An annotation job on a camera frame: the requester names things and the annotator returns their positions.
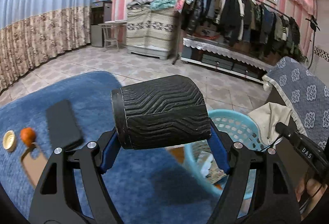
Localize black ribbed cylinder cup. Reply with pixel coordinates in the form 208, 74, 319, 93
111, 75, 211, 149

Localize printed snack packet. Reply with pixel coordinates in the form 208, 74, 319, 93
206, 168, 226, 185

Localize white paper receipt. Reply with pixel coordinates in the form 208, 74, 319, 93
197, 151, 214, 178

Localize person's right hand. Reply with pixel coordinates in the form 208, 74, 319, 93
295, 178, 322, 202

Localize brown phone case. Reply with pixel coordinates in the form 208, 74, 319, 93
21, 143, 48, 188

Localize blue patterned sofa cover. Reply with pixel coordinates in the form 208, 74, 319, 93
262, 57, 328, 149

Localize black flat wallet case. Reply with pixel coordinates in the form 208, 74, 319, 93
46, 99, 83, 150

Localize whole orange tangerine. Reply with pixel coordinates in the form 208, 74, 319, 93
20, 127, 36, 147

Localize cream round lid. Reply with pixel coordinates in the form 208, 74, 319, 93
2, 130, 17, 152

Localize light blue laundry basket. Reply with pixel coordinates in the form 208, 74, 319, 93
183, 109, 266, 201

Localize blue quilted table cover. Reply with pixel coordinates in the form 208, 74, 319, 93
1, 72, 230, 223

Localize low lace covered bench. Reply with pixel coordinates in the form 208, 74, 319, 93
180, 36, 273, 84

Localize small metal stool table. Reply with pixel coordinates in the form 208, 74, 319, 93
98, 20, 127, 51

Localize hanging dark clothes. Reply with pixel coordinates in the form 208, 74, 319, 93
175, 0, 308, 63

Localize patterned cloth covered chest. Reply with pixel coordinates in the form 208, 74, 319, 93
126, 8, 178, 60

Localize blue floral curtain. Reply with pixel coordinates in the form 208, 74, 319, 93
1, 0, 94, 90

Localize grey water dispenser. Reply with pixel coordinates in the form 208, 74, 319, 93
90, 1, 112, 48

